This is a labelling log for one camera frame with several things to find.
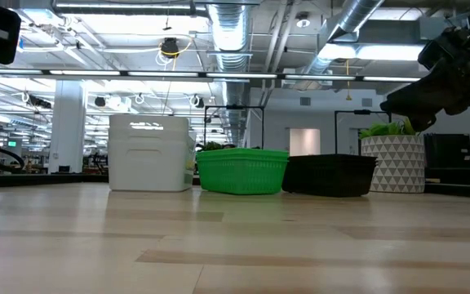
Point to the dark green background plant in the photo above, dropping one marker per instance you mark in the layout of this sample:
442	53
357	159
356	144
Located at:
214	145

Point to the black background rig frame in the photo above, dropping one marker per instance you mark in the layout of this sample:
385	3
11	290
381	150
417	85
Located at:
235	107
361	111

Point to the white building column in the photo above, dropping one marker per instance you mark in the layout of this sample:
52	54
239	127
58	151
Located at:
67	122

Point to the black overhead camera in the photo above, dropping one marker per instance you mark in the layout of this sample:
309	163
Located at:
169	47

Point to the overhead LED light bar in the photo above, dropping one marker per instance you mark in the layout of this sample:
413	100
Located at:
239	75

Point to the black equipment cart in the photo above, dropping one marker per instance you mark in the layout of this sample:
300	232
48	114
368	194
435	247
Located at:
447	155

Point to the green artificial plant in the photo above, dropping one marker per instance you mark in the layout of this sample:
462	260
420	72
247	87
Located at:
384	130

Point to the corrugated silver ceiling duct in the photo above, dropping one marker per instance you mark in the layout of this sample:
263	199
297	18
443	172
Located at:
231	32

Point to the bright ceiling light panel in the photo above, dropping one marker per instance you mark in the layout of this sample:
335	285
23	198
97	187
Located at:
373	52

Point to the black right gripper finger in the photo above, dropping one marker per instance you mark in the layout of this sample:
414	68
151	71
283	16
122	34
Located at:
418	100
424	121

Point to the white triangle-patterned plant pot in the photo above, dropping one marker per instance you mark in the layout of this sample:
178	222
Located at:
394	163

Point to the smooth silver ceiling duct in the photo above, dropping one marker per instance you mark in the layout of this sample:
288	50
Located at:
353	16

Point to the bright white doorway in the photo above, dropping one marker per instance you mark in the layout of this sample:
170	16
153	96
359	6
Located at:
304	141

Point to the white plastic basket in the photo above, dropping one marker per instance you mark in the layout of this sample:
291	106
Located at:
149	135
149	171

